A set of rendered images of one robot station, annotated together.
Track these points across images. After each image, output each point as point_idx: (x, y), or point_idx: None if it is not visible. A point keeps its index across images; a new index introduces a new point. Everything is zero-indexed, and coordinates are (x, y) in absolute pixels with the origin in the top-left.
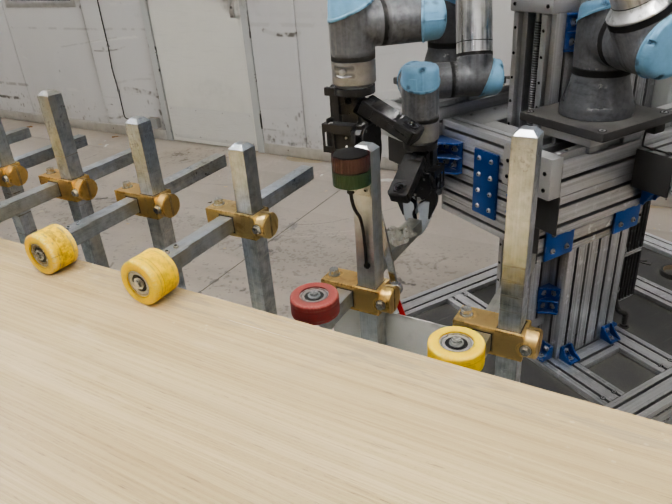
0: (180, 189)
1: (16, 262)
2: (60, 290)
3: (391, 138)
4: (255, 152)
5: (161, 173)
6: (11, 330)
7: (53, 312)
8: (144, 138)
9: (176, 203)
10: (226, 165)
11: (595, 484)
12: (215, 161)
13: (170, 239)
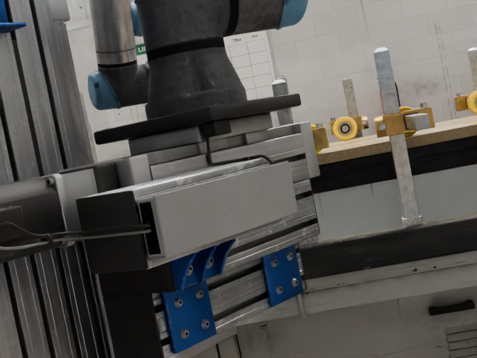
0: (409, 128)
1: (443, 129)
2: (377, 141)
3: (303, 192)
4: (272, 90)
5: (382, 99)
6: (364, 142)
7: (358, 144)
8: (375, 66)
9: (375, 128)
10: (415, 129)
11: None
12: (412, 118)
13: (393, 160)
